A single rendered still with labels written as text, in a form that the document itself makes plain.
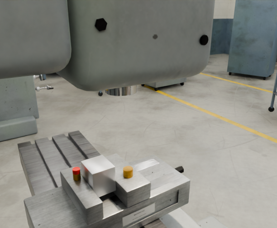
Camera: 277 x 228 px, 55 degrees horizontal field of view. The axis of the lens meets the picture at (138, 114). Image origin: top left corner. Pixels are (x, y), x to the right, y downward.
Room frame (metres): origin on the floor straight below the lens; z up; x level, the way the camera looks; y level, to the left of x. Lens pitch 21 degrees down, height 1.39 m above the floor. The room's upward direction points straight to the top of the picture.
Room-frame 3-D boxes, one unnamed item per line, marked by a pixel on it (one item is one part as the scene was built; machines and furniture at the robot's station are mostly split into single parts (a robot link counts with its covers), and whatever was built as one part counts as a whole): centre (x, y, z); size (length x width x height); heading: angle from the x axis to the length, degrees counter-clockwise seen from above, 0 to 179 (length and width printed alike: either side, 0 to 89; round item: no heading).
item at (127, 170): (0.49, 0.02, 1.07); 0.02 x 0.02 x 0.02
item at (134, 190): (0.51, 0.04, 1.04); 0.15 x 0.06 x 0.04; 34
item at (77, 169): (0.48, 0.13, 1.07); 0.02 x 0.02 x 0.03
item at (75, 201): (0.50, 0.06, 1.00); 0.35 x 0.15 x 0.11; 124
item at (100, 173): (0.48, 0.09, 1.06); 0.06 x 0.05 x 0.06; 34
